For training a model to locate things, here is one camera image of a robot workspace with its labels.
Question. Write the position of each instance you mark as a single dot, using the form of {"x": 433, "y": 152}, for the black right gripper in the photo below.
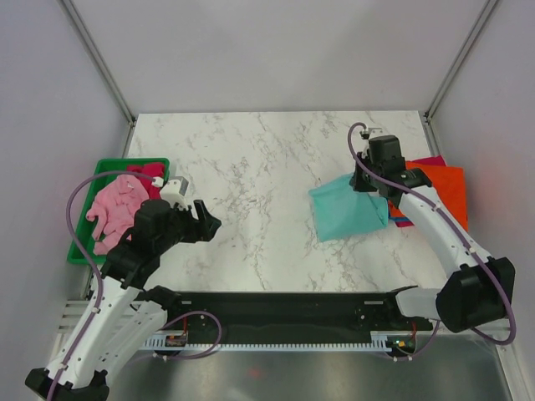
{"x": 358, "y": 184}

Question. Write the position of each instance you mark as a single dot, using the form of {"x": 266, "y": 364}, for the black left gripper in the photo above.
{"x": 198, "y": 230}

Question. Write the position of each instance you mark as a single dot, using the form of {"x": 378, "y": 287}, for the teal t shirt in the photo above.
{"x": 340, "y": 212}

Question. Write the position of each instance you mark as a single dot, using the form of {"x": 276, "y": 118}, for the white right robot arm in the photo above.
{"x": 478, "y": 288}

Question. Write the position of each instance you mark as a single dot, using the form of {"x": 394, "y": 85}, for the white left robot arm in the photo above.
{"x": 85, "y": 367}

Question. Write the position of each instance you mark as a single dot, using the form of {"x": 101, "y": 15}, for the magenta folded t shirt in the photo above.
{"x": 432, "y": 161}

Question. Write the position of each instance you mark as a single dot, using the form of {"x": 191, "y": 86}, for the blue folded t shirt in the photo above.
{"x": 399, "y": 218}

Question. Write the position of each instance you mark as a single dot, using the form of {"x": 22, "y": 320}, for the orange folded t shirt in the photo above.
{"x": 450, "y": 185}

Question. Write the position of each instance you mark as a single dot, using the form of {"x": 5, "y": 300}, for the magenta t shirt in bin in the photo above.
{"x": 156, "y": 169}

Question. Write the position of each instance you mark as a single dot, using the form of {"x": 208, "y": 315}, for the pink t shirt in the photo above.
{"x": 113, "y": 210}

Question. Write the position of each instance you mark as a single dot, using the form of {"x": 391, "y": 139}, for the green plastic bin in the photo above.
{"x": 113, "y": 167}

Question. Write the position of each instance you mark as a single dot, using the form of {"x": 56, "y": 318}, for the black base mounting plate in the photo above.
{"x": 206, "y": 326}

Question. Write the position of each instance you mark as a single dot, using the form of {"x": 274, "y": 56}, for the white slotted cable duct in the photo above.
{"x": 368, "y": 342}

